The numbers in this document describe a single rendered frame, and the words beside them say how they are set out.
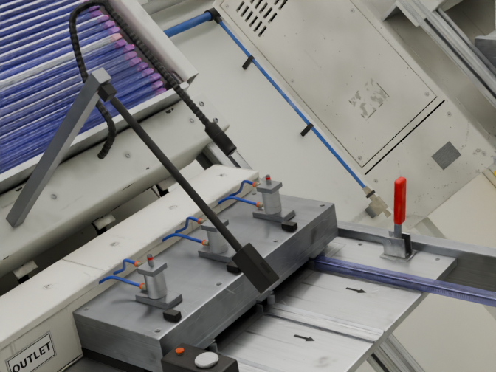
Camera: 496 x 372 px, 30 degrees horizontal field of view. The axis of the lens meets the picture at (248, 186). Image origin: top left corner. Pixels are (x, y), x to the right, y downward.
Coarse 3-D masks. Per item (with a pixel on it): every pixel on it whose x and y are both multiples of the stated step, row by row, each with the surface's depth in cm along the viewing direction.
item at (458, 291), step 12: (324, 264) 115; (336, 264) 114; (348, 264) 114; (360, 264) 113; (360, 276) 112; (372, 276) 111; (384, 276) 110; (396, 276) 109; (408, 276) 109; (408, 288) 108; (420, 288) 107; (432, 288) 106; (444, 288) 105; (456, 288) 105; (468, 288) 104; (468, 300) 104; (480, 300) 103; (492, 300) 102
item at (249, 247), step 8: (248, 248) 86; (232, 256) 87; (240, 256) 86; (248, 256) 86; (256, 256) 86; (240, 264) 87; (248, 264) 86; (256, 264) 86; (264, 264) 86; (248, 272) 86; (256, 272) 86; (264, 272) 85; (272, 272) 86; (256, 280) 86; (264, 280) 86; (272, 280) 85; (256, 288) 87; (264, 288) 86
